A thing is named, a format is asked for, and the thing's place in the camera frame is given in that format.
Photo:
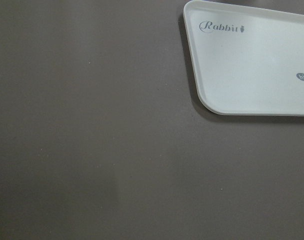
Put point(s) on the cream rabbit tray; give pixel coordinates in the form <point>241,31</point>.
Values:
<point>247,61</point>

